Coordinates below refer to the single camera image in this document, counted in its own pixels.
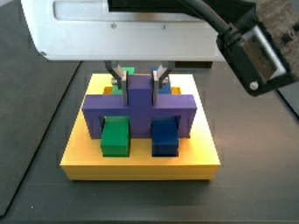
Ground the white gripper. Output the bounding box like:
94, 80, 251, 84
22, 0, 223, 105

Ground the purple cross-shaped block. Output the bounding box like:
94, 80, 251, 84
82, 75, 198, 139

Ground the yellow slotted base board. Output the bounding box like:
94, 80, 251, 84
60, 73, 221, 180

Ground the blue rectangular bar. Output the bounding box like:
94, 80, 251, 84
151, 66, 182, 158

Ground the green rectangular bar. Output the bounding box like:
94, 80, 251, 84
99, 66, 136, 158

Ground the black camera cable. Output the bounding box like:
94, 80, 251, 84
177, 0, 235, 35

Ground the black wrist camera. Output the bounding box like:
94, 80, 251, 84
218, 0, 299, 96

